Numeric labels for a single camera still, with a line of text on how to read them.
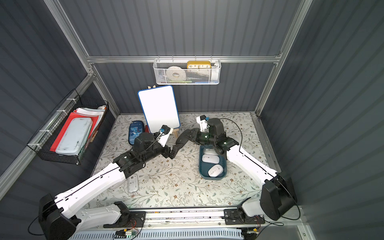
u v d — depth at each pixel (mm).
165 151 645
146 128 968
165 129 616
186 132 752
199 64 867
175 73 829
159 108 892
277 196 412
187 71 881
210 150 965
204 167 889
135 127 1084
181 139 739
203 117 737
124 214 650
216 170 870
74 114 771
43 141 616
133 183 826
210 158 937
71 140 659
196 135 668
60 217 379
